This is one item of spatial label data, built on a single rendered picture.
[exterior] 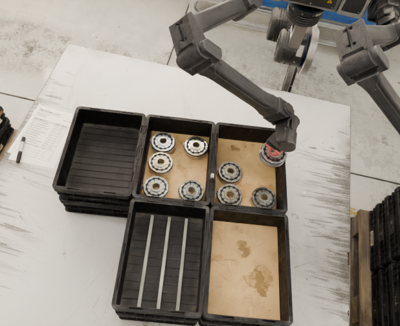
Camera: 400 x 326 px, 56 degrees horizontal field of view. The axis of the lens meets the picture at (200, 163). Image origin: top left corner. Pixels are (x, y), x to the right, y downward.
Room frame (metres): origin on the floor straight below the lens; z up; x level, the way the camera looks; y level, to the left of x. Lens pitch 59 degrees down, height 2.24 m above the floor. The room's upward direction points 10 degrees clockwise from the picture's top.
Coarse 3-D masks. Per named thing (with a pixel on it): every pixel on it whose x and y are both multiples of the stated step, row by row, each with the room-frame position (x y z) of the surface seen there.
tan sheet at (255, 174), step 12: (228, 144) 0.97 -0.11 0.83; (240, 144) 0.98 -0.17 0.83; (252, 144) 0.99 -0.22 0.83; (228, 156) 0.91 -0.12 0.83; (240, 156) 0.92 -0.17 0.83; (252, 156) 0.93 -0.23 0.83; (216, 168) 0.84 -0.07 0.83; (252, 168) 0.87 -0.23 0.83; (264, 168) 0.88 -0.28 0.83; (216, 180) 0.78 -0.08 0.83; (240, 180) 0.80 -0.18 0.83; (252, 180) 0.81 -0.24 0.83; (264, 180) 0.82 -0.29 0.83; (240, 204) 0.69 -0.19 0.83
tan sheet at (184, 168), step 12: (156, 132) 0.97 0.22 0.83; (180, 144) 0.93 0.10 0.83; (180, 156) 0.87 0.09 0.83; (180, 168) 0.81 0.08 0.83; (192, 168) 0.82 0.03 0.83; (204, 168) 0.83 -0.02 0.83; (144, 180) 0.72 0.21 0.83; (168, 180) 0.74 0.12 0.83; (180, 180) 0.75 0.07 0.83; (204, 180) 0.77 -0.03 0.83; (192, 192) 0.70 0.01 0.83
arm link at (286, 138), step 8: (288, 104) 0.84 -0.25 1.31; (288, 112) 0.81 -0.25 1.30; (280, 120) 0.82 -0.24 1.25; (288, 120) 0.80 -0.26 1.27; (280, 128) 0.78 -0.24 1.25; (288, 128) 0.78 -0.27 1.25; (280, 136) 0.75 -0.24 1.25; (288, 136) 0.75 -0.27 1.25; (296, 136) 0.77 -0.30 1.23; (280, 144) 0.73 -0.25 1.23; (288, 144) 0.73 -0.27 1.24
